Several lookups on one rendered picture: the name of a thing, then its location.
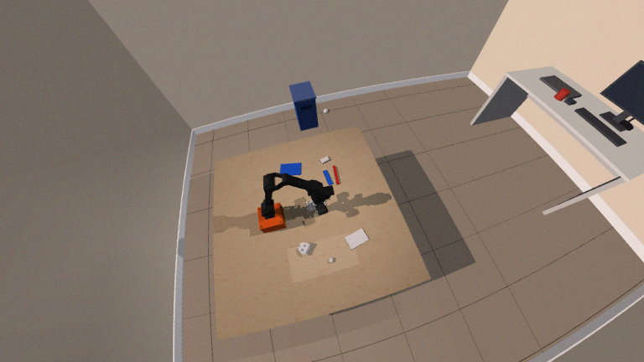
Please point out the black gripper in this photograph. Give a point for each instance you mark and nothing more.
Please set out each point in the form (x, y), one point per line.
(321, 207)

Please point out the white metal plate with two round holes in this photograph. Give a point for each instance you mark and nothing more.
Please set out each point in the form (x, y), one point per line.
(304, 247)

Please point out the blue flat plate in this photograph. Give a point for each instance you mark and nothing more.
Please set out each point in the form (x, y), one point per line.
(291, 168)
(327, 177)

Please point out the white flat rectangular plate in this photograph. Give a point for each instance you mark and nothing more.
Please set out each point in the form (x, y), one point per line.
(357, 238)

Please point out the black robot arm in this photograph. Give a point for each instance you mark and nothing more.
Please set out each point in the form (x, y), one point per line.
(313, 187)

